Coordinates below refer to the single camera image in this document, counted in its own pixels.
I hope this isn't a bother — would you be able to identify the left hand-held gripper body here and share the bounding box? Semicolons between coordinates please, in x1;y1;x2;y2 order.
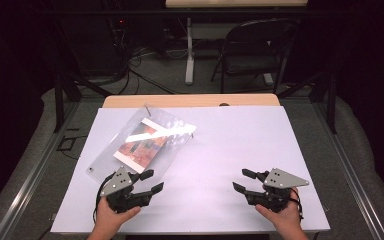
99;166;153;214

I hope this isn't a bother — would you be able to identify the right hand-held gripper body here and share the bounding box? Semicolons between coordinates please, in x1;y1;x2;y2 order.
245;167;310;213

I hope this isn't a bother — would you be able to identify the painting print with white border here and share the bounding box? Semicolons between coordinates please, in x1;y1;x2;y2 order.
113;117;188;174

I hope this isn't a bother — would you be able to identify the clear acrylic picture frame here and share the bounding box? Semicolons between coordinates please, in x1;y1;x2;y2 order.
85;105;198;185

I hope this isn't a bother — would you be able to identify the person's left hand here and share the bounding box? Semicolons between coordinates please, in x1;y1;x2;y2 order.
93;196;142;236

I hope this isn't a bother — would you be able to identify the person's right hand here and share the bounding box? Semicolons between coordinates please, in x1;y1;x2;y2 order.
254;187;307;235

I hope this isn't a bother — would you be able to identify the white table mat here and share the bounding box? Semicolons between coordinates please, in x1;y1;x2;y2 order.
50;105;331;234

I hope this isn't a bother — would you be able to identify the light wooden table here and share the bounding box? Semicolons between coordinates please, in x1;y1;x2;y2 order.
102;93;281;109

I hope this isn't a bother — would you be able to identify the black metal stand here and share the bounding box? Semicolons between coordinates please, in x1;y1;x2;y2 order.
53;64;114;134
276;64;338;135

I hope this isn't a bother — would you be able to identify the black folding chair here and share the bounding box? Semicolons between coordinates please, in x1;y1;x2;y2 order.
210;18;302;95

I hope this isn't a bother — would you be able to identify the dark equipment rack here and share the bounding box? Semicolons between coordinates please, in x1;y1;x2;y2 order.
103;0;133;69

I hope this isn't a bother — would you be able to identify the black horizontal metal bar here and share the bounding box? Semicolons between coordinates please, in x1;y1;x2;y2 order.
43;8;314;17

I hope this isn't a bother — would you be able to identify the left hand-held gripper cable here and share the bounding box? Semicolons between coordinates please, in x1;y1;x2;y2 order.
92;173;115;225

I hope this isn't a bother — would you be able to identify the hand-held gripper cable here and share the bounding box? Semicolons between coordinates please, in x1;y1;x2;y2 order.
289;187;305;222
92;173;115;225

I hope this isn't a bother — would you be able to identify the right hand-held gripper cable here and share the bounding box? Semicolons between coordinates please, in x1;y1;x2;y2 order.
289;187;305;222

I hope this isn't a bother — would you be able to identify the aluminium floor rail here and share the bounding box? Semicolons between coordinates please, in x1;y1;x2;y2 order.
312;99;384;240
0;99;82;240

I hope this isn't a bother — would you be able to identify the bundle of black floor cables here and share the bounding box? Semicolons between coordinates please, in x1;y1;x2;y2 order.
111;46;181;96

